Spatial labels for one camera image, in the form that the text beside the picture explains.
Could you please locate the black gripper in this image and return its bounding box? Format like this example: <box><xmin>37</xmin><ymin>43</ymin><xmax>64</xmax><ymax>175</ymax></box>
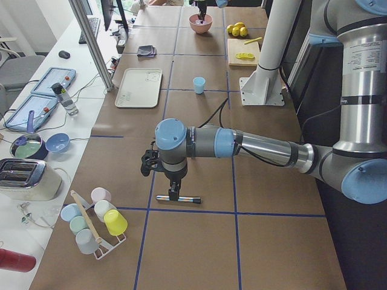
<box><xmin>195</xmin><ymin>0</ymin><xmax>207</xmax><ymax>24</ymax></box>
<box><xmin>140</xmin><ymin>149</ymin><xmax>184</xmax><ymax>201</ymax></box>

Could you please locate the pink bowl of ice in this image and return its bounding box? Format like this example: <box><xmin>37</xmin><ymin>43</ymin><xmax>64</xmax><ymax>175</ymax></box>
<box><xmin>189</xmin><ymin>14</ymin><xmax>213</xmax><ymax>34</ymax></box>

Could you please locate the yellow cup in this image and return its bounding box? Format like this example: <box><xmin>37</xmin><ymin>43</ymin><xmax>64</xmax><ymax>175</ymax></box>
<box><xmin>103</xmin><ymin>209</ymin><xmax>128</xmax><ymax>236</ymax></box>

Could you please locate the light blue plastic cup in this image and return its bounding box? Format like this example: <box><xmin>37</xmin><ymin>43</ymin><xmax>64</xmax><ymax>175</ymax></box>
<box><xmin>193</xmin><ymin>77</ymin><xmax>206</xmax><ymax>94</ymax></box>

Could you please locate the white cup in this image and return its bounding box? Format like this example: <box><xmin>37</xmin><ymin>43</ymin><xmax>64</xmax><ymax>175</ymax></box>
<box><xmin>94</xmin><ymin>199</ymin><xmax>117</xmax><ymax>223</ymax></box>

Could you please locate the pink cup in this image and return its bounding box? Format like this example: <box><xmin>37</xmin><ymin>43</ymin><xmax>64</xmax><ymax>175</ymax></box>
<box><xmin>91</xmin><ymin>187</ymin><xmax>112</xmax><ymax>204</ymax></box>

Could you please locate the white cup rack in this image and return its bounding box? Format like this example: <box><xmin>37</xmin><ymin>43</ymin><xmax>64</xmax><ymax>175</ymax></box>
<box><xmin>70</xmin><ymin>190</ymin><xmax>127</xmax><ymax>260</ymax></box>

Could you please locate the grey cup on rack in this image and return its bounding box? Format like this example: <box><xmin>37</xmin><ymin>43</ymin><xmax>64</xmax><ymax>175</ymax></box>
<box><xmin>76</xmin><ymin>228</ymin><xmax>99</xmax><ymax>254</ymax></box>

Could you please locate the green cup on rack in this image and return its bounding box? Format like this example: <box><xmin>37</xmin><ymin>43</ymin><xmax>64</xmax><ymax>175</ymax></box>
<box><xmin>70</xmin><ymin>216</ymin><xmax>89</xmax><ymax>236</ymax></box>

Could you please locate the blue cup on rack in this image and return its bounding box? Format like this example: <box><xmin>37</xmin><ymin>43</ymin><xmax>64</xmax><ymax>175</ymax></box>
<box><xmin>60</xmin><ymin>203</ymin><xmax>82</xmax><ymax>222</ymax></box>

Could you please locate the steel muddler black tip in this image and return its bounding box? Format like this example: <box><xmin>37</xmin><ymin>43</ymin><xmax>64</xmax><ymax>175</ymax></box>
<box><xmin>156</xmin><ymin>195</ymin><xmax>201</xmax><ymax>204</ymax></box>

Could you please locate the yellow lemon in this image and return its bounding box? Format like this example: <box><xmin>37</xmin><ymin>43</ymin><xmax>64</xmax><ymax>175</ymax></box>
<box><xmin>234</xmin><ymin>22</ymin><xmax>246</xmax><ymax>29</ymax></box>
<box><xmin>226</xmin><ymin>25</ymin><xmax>234</xmax><ymax>33</ymax></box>
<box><xmin>239</xmin><ymin>27</ymin><xmax>248</xmax><ymax>37</ymax></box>
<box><xmin>231</xmin><ymin>27</ymin><xmax>240</xmax><ymax>37</ymax></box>

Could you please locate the bamboo cutting board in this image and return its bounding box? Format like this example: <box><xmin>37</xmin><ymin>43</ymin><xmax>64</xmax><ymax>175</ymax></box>
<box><xmin>227</xmin><ymin>39</ymin><xmax>260</xmax><ymax>66</ymax></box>

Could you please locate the lemon slices row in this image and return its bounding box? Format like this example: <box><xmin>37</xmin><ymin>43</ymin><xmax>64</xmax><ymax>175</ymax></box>
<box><xmin>235</xmin><ymin>53</ymin><xmax>255</xmax><ymax>60</ymax></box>

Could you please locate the yellow plastic knife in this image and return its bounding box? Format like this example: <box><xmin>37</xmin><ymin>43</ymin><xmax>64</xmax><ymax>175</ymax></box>
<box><xmin>244</xmin><ymin>37</ymin><xmax>262</xmax><ymax>45</ymax></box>

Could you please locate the grey folded cloth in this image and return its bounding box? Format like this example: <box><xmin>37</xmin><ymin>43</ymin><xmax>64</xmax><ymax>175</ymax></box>
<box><xmin>137</xmin><ymin>45</ymin><xmax>157</xmax><ymax>57</ymax></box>

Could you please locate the cream bear tray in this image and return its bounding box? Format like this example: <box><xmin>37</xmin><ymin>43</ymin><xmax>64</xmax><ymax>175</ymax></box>
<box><xmin>115</xmin><ymin>68</ymin><xmax>162</xmax><ymax>108</ymax></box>

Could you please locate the black keyboard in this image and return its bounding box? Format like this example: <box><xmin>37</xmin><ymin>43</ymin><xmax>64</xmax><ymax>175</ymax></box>
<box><xmin>78</xmin><ymin>17</ymin><xmax>101</xmax><ymax>45</ymax></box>

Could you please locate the blue bowl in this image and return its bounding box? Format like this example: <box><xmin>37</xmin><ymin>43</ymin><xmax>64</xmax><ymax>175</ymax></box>
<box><xmin>45</xmin><ymin>133</ymin><xmax>70</xmax><ymax>153</ymax></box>

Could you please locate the black computer mouse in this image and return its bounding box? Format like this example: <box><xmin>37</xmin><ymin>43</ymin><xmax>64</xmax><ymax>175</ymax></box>
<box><xmin>58</xmin><ymin>50</ymin><xmax>71</xmax><ymax>59</ymax></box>

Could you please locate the clear water bottle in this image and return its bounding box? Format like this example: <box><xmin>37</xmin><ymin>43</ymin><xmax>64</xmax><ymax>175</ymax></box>
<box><xmin>51</xmin><ymin>83</ymin><xmax>79</xmax><ymax>115</ymax></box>

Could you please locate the cream toaster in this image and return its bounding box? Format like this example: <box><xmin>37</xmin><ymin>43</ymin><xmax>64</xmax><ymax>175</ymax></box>
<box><xmin>1</xmin><ymin>158</ymin><xmax>62</xmax><ymax>201</ymax></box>

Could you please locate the blue teach pendant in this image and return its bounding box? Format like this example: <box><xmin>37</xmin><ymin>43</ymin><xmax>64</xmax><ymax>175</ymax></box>
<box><xmin>2</xmin><ymin>94</ymin><xmax>59</xmax><ymax>132</ymax></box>
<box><xmin>31</xmin><ymin>67</ymin><xmax>77</xmax><ymax>97</ymax></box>

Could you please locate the blue saucepan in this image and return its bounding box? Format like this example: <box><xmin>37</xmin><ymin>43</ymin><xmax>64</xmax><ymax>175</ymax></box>
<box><xmin>10</xmin><ymin>110</ymin><xmax>48</xmax><ymax>160</ymax></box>

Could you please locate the red bottle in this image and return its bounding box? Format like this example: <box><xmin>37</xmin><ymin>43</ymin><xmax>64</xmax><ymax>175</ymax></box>
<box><xmin>1</xmin><ymin>248</ymin><xmax>36</xmax><ymax>272</ymax></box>

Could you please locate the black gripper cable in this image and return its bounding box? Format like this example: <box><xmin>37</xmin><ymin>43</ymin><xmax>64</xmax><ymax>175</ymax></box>
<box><xmin>196</xmin><ymin>97</ymin><xmax>303</xmax><ymax>167</ymax></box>

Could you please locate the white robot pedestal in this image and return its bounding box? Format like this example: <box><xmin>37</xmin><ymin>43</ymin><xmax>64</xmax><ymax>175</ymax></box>
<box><xmin>239</xmin><ymin>0</ymin><xmax>301</xmax><ymax>106</ymax></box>

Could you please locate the aluminium frame post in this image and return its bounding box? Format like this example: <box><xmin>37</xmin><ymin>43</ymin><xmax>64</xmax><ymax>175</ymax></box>
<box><xmin>69</xmin><ymin>0</ymin><xmax>114</xmax><ymax>92</ymax></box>

